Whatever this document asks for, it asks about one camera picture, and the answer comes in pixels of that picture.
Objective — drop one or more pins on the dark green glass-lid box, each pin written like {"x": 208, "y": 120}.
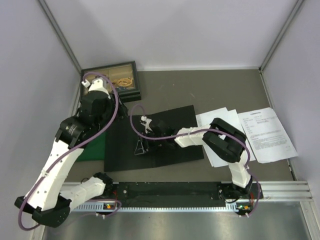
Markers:
{"x": 124, "y": 78}

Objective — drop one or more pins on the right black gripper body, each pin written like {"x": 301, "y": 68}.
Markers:
{"x": 153, "y": 144}

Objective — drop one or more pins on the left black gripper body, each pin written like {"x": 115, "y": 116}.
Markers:
{"x": 105, "y": 118}

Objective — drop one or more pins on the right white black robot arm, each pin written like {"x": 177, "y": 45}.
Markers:
{"x": 226, "y": 141}

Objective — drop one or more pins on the aluminium rail frame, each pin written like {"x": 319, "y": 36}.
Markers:
{"x": 284, "y": 190}

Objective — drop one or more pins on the white folder black inside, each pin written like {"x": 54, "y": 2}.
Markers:
{"x": 121, "y": 141}

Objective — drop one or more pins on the printed white paper sheets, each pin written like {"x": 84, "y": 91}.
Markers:
{"x": 267, "y": 136}

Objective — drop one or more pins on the blank white paper sheets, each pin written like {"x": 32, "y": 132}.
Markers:
{"x": 229, "y": 116}

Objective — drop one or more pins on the green folded t-shirt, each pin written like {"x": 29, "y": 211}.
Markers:
{"x": 94, "y": 151}

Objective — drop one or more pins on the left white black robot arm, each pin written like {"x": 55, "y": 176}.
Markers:
{"x": 46, "y": 202}

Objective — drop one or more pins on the grey slotted cable duct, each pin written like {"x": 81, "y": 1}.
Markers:
{"x": 103, "y": 207}

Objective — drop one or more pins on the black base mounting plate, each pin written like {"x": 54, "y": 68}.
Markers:
{"x": 177, "y": 193}

